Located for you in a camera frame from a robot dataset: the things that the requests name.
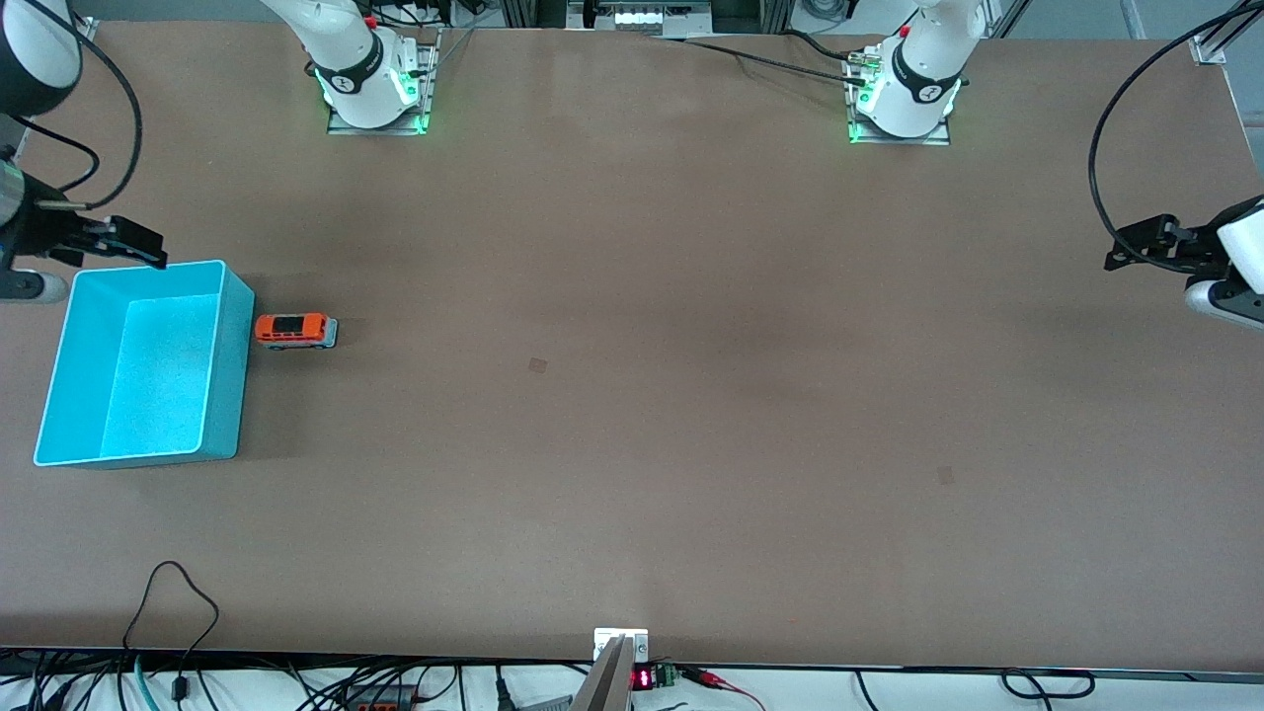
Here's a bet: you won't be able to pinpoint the orange toy bus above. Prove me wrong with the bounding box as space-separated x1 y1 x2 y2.
254 312 340 352

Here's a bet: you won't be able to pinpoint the blue plastic box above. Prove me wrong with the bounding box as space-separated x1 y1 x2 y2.
34 259 256 469

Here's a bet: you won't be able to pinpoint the white electronics box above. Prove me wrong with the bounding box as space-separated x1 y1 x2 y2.
568 0 714 39

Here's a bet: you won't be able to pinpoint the grey aluminium bar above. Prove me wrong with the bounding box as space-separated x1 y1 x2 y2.
571 636 634 711

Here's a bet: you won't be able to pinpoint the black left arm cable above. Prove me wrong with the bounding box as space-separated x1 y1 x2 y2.
1088 0 1264 276

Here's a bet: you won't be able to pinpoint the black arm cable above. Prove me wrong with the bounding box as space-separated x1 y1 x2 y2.
1088 0 1264 276
15 0 144 211

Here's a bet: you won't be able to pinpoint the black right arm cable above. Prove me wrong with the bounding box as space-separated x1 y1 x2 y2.
15 0 144 211

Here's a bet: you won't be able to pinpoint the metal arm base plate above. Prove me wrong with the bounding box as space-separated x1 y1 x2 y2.
847 47 952 147
328 28 441 136

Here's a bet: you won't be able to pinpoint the thick black table cable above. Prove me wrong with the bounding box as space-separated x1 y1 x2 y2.
785 30 862 65
642 36 870 88

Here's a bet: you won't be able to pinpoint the thin black looped cable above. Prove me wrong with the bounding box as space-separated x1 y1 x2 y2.
122 561 220 702

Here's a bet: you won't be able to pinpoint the black coiled cable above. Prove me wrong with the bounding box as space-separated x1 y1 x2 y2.
1000 669 1097 700

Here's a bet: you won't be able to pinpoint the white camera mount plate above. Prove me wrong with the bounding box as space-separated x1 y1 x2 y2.
593 628 650 663

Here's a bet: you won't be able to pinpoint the red clip lead wires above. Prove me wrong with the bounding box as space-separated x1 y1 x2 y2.
679 668 766 711

